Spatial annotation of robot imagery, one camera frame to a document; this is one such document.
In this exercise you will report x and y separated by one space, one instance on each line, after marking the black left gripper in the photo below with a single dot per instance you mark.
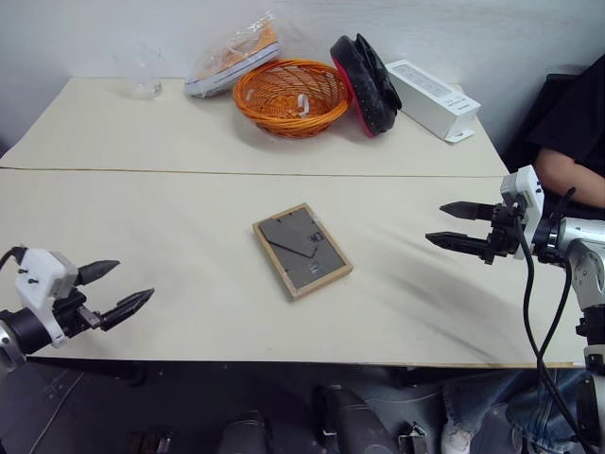
71 312

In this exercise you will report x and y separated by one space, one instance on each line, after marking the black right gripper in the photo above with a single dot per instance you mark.
505 232

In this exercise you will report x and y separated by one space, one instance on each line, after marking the wooden picture frame face down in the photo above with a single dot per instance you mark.
302 265

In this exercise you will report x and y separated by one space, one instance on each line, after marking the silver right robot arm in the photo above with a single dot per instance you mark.
583 239

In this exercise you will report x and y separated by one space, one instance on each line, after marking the person's bare forearm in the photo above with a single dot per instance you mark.
567 182

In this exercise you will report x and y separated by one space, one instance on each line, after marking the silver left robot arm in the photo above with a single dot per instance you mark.
23 331

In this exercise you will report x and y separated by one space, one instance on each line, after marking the long white cardboard box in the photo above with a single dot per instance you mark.
435 97

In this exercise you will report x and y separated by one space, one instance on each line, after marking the person's black shirt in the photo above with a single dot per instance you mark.
572 113

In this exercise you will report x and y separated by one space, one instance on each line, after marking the person's blue jeans leg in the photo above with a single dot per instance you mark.
491 402

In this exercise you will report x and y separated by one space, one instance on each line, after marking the small dark rounded shape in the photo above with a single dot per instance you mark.
246 435

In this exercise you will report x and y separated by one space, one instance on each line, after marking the small white plastic clip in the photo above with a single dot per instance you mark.
303 106

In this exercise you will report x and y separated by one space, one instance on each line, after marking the person's white shoe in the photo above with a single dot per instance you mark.
456 435

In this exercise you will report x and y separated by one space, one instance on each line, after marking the orange wicker basket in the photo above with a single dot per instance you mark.
283 120

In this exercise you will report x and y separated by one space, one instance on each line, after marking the large dark rounded shape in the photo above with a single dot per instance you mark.
357 421

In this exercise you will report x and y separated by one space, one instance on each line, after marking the orange sneaker in plastic bag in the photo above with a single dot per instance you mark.
246 54

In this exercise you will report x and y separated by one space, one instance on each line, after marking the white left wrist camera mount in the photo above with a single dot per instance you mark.
40 279

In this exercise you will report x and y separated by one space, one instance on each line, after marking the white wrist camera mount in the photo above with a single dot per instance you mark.
40 279
527 189

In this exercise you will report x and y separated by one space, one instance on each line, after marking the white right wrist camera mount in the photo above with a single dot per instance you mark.
527 189

